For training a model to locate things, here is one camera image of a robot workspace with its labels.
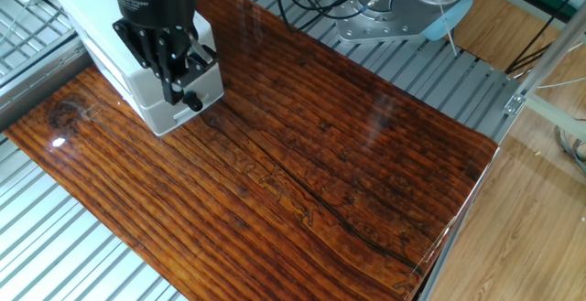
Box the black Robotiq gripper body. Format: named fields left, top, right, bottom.
left=112, top=0, right=199, bottom=41

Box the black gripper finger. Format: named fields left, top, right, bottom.
left=113, top=19, right=184, bottom=106
left=176, top=33, right=218, bottom=88

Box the black drawer knob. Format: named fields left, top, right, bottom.
left=182, top=91, right=204, bottom=113

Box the drawer with black knob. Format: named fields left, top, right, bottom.
left=148, top=88, right=225, bottom=137

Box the wood-grain table mat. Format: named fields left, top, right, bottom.
left=4, top=0, right=500, bottom=301

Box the pale aluminium crossbeam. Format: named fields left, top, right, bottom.
left=525, top=91, right=586, bottom=143

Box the grey aluminium frame beam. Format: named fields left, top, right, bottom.
left=0, top=29, right=95, bottom=132

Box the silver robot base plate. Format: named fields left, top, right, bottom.
left=325, top=0, right=459, bottom=44

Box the thin white cable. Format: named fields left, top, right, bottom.
left=438, top=3, right=459, bottom=59

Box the aluminium corner bracket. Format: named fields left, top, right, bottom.
left=503, top=92, right=527, bottom=117

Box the thin black floor cable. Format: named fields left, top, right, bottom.
left=505, top=0, right=586, bottom=74
left=506, top=42, right=555, bottom=76

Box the aluminium frame post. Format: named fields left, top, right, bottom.
left=515, top=1, right=586, bottom=101

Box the grey coiled cable bundle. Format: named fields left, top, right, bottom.
left=552, top=117, right=586, bottom=178

